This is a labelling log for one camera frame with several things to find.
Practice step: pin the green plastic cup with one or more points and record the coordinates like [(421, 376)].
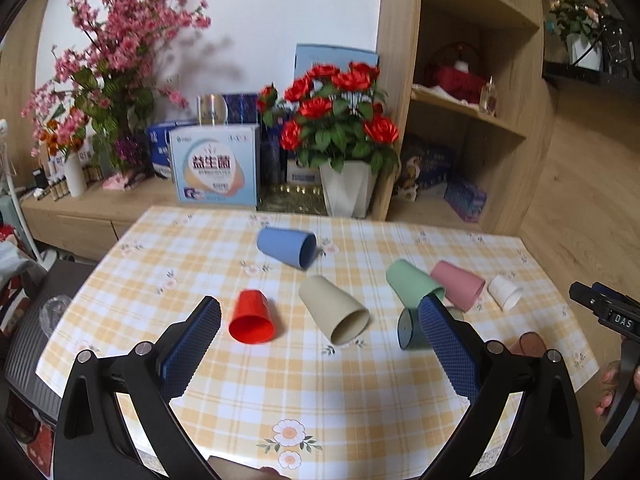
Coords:
[(412, 282)]

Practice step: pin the orange artificial flowers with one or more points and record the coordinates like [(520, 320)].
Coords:
[(60, 141)]

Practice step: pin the red patterned cloth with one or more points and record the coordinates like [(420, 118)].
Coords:
[(12, 305)]

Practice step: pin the beige plastic cup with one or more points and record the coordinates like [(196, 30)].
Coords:
[(334, 314)]

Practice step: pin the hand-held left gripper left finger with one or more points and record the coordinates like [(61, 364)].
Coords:
[(192, 345)]

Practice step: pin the clear glass ashtray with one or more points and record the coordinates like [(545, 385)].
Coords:
[(54, 310)]

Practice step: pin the purple box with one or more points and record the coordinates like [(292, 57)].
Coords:
[(465, 199)]

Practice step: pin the red plastic cup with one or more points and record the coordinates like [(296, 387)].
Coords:
[(252, 317)]

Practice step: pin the yellow checkered tablecloth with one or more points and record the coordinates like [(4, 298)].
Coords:
[(300, 390)]

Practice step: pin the pink blossom branches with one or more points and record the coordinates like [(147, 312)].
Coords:
[(125, 45)]

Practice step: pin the pink rose plant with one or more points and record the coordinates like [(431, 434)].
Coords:
[(580, 7)]

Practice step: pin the blue plastic cup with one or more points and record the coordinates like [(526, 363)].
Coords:
[(287, 246)]

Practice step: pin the row of small bottles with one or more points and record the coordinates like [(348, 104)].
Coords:
[(56, 190)]

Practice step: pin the black ribbed appliance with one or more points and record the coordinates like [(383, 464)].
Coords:
[(27, 360)]

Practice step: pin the white angular flower pot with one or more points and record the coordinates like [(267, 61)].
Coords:
[(347, 189)]

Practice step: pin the dark blue patterned box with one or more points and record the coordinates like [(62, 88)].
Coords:
[(242, 107)]

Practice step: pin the low wooden cabinet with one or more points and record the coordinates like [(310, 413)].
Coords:
[(90, 221)]

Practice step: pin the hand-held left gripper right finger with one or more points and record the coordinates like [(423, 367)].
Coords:
[(447, 350)]

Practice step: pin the glass perfume bottle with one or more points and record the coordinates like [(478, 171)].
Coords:
[(489, 98)]

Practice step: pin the black wall shelf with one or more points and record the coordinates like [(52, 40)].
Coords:
[(590, 76)]

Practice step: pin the clear glass jar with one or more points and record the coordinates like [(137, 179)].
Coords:
[(212, 109)]

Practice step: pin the tall dark blue box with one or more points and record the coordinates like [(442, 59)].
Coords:
[(270, 156)]

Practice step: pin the white blue probiotic box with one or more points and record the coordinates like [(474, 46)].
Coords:
[(215, 166)]

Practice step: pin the white box with blue stripe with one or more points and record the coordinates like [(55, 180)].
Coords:
[(302, 172)]

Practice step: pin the dark teal clear cup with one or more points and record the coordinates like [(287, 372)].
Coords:
[(411, 330)]

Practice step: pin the white fan stand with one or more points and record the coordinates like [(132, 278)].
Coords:
[(14, 195)]

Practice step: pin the blue and white carton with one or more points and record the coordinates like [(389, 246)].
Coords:
[(159, 152)]

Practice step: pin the light blue flat box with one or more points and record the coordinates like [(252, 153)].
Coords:
[(310, 60)]

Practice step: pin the red gift basket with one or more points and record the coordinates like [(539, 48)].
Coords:
[(457, 79)]

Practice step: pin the white square plant pot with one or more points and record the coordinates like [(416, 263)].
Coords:
[(585, 52)]

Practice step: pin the wooden shelf unit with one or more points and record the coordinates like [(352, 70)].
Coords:
[(400, 35)]

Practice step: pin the pink wrapped packet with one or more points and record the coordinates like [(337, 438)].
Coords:
[(120, 180)]

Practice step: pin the person's right hand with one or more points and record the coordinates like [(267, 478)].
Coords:
[(607, 384)]

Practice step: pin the pink plastic cup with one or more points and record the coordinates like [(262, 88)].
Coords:
[(457, 282)]

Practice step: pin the dark blue printed bag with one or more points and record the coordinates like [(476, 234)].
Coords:
[(425, 167)]

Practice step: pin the brown plastic cup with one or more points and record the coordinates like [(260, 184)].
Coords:
[(529, 344)]

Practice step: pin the white flower vase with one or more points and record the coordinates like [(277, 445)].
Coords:
[(75, 176)]

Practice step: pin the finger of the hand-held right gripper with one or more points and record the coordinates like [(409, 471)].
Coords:
[(582, 296)]

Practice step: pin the red rose bouquet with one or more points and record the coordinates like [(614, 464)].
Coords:
[(340, 115)]

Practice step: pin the small white cup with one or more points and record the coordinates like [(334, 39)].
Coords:
[(505, 291)]

